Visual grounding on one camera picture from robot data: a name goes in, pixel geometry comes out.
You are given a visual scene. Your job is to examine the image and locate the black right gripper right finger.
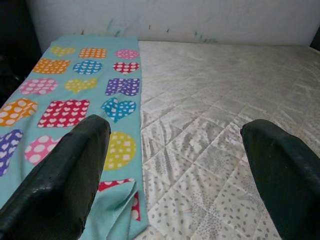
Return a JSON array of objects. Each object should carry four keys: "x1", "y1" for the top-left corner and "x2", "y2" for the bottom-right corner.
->
[{"x1": 239, "y1": 118, "x2": 320, "y2": 240}]

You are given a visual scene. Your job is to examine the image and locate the grey quilted mattress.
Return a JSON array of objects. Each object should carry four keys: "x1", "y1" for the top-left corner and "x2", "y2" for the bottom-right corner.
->
[{"x1": 137, "y1": 39, "x2": 320, "y2": 240}]

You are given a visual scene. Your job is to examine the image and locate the teal blanket with dotted patches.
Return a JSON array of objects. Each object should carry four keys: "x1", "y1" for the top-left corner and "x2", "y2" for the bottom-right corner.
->
[{"x1": 0, "y1": 34, "x2": 151, "y2": 240}]

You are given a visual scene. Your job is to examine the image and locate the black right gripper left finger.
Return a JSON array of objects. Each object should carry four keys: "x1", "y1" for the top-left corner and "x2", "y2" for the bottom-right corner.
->
[{"x1": 0, "y1": 114, "x2": 112, "y2": 240}]

